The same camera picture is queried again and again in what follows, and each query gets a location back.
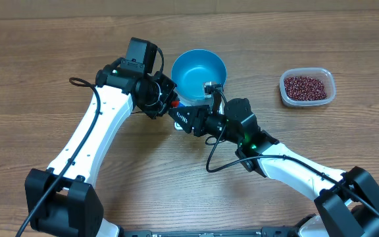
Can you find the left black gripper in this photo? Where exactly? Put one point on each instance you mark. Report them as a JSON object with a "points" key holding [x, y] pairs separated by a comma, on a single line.
{"points": [[164, 95]]}

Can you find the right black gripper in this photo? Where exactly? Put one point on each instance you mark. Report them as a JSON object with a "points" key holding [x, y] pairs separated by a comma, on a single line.
{"points": [[201, 119]]}

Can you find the red measuring scoop blue handle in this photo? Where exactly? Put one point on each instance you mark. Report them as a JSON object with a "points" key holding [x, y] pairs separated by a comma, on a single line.
{"points": [[176, 104]]}

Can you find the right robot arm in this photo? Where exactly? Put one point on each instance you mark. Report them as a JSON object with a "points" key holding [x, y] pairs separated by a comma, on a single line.
{"points": [[347, 202]]}

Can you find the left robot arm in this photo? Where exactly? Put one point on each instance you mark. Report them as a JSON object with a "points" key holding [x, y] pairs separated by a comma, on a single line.
{"points": [[61, 199]]}

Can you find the blue metal bowl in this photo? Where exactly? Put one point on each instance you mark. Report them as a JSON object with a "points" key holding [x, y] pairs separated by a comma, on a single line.
{"points": [[192, 69]]}

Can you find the red adzuki beans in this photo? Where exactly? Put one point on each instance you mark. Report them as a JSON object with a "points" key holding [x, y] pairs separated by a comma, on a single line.
{"points": [[304, 88]]}

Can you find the clear plastic bean container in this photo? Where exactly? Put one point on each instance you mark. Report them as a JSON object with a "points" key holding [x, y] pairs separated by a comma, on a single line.
{"points": [[320, 73]]}

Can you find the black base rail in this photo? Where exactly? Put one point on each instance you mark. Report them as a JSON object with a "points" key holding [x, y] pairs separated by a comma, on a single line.
{"points": [[268, 231]]}

